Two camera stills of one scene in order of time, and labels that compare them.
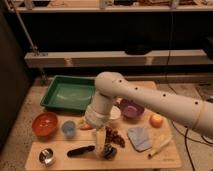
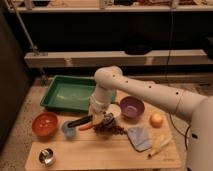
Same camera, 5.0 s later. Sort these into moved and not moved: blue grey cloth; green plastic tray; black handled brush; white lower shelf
Moved: black handled brush
Not moved: blue grey cloth; white lower shelf; green plastic tray
